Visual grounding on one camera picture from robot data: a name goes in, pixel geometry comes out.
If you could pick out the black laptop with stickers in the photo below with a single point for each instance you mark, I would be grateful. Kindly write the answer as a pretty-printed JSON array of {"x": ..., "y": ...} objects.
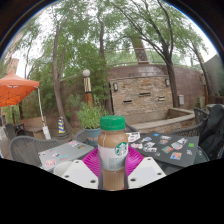
[{"x": 166, "y": 148}]

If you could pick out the grey woven patio chair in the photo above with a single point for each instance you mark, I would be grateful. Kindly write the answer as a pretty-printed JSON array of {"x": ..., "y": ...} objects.
[{"x": 25, "y": 148}]

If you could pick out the grey laptop with stickers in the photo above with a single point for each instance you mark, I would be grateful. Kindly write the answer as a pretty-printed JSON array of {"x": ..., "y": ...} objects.
[{"x": 65, "y": 151}]

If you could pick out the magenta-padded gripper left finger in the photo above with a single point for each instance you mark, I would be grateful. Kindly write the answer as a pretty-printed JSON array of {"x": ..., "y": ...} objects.
[{"x": 80, "y": 173}]

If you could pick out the orange canopy tent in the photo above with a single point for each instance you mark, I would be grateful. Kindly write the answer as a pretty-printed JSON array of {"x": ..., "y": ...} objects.
[{"x": 15, "y": 88}]

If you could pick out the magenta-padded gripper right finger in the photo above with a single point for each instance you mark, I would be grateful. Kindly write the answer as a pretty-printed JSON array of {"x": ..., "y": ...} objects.
[{"x": 146, "y": 171}]

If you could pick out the grey wall utility box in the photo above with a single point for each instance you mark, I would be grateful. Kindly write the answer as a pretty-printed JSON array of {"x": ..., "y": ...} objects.
[{"x": 181, "y": 100}]

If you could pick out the wooden bench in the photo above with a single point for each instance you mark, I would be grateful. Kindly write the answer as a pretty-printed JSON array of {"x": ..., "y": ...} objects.
[{"x": 31, "y": 124}]

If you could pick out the dark lounge chair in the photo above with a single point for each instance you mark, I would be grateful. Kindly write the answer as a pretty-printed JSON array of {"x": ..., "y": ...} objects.
[{"x": 15, "y": 130}]

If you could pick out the grey patio chair under jacket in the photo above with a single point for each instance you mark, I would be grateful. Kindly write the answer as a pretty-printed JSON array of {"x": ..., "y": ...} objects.
[{"x": 199, "y": 118}]

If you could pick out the green-capped coffee drink bottle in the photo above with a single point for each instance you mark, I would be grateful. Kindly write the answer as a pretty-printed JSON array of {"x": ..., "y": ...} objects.
[{"x": 112, "y": 146}]

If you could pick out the white sticker sheet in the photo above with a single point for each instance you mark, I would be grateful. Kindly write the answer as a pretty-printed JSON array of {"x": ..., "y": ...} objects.
[{"x": 133, "y": 136}]

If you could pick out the wall lantern light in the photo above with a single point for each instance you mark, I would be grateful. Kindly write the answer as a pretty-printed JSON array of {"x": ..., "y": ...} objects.
[
  {"x": 115, "y": 86},
  {"x": 167, "y": 82}
]

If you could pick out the wooden lamp post, globe light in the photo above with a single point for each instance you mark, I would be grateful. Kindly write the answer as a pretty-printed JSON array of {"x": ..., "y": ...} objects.
[{"x": 88, "y": 88}]

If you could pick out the yellow blue striped bollard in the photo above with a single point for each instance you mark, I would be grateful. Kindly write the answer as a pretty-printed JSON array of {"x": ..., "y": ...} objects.
[{"x": 61, "y": 126}]

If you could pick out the black jacket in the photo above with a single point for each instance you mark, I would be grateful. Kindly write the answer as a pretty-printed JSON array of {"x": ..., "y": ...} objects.
[{"x": 213, "y": 130}]

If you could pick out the green plant in blue pot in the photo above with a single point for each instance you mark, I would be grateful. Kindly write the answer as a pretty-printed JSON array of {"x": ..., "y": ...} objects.
[{"x": 90, "y": 118}]

